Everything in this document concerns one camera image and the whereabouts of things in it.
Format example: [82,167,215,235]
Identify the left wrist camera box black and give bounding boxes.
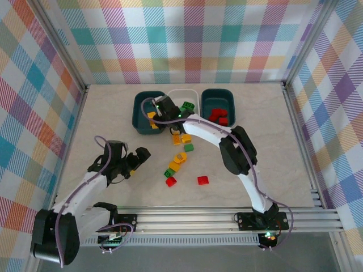
[129,146,152,176]

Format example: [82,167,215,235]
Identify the teal plastic container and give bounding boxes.
[200,88,235,128]
[132,90,168,135]

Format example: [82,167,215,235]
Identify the white plastic container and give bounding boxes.
[166,88,199,114]

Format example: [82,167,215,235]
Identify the aluminium frame post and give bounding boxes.
[31,0,90,91]
[282,0,340,88]

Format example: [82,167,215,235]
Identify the aluminium side rail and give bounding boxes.
[49,84,89,213]
[282,80,327,210]

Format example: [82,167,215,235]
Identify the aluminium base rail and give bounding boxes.
[31,205,345,236]

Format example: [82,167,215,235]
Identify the black controller box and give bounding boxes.
[98,233,125,248]
[258,232,280,249]

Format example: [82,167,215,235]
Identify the perforated grey cable duct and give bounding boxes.
[81,237,260,247]

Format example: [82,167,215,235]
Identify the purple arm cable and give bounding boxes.
[141,97,294,252]
[55,135,134,269]

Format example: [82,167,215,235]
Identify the aluminium frame leg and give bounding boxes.
[330,235,355,272]

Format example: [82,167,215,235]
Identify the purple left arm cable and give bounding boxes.
[55,135,134,269]

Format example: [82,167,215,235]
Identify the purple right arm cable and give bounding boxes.
[141,97,294,252]

